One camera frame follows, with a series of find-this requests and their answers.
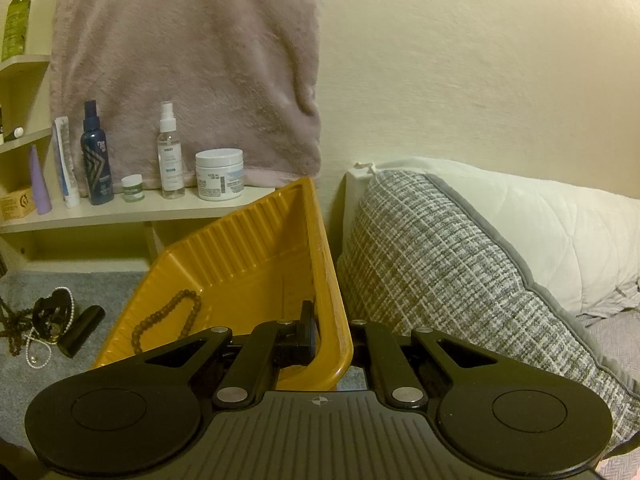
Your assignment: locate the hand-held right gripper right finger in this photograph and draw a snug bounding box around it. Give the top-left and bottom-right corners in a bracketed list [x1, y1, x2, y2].
[349, 317, 503, 410]

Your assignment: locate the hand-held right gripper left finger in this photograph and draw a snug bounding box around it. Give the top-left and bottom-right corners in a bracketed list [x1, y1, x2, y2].
[135, 301, 321, 409]

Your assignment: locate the yellow plastic bin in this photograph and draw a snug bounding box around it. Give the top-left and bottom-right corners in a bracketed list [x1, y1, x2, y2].
[92, 176, 353, 392]

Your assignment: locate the brown bead bracelet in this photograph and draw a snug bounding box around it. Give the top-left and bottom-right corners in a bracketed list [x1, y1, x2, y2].
[131, 289, 202, 356]

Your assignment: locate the white cream jar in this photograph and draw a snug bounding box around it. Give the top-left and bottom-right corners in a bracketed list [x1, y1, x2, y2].
[195, 148, 246, 202]

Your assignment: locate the beige shelf unit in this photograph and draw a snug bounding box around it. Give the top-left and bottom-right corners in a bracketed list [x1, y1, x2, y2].
[0, 54, 278, 272]

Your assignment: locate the white quilted pillow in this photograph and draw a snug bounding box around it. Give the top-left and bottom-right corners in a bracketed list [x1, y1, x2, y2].
[345, 157, 640, 318]

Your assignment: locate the clear spray bottle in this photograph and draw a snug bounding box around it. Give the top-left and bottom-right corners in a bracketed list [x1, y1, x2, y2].
[157, 101, 186, 200]

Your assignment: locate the black cylinder case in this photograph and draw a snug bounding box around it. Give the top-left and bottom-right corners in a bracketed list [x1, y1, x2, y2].
[57, 305, 106, 359]

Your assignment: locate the small green jar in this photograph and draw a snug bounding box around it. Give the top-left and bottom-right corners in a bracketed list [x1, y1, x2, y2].
[121, 174, 146, 203]

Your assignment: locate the grey bed cover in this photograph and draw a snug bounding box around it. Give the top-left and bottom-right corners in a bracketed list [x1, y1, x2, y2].
[0, 270, 151, 453]

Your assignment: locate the black hair clip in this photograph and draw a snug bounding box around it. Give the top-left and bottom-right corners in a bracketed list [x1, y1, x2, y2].
[32, 287, 73, 338]

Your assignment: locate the dark blue spray bottle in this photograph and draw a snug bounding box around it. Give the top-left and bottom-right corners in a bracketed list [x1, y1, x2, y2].
[80, 100, 115, 206]

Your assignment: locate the white tube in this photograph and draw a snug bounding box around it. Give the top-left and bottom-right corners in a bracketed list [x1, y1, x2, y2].
[52, 116, 81, 208]

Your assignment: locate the mauve fleece towel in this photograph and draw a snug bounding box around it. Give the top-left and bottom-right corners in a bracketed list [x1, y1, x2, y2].
[49, 0, 322, 192]

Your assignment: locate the purple cone bottle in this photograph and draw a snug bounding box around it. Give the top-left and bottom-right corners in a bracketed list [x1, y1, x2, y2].
[29, 145, 53, 216]

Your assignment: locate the small cardboard box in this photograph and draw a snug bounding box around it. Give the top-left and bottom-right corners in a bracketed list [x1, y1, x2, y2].
[0, 186, 37, 222]

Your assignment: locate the green bottle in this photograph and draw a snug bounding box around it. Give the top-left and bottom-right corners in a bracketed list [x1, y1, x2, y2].
[1, 0, 33, 62]

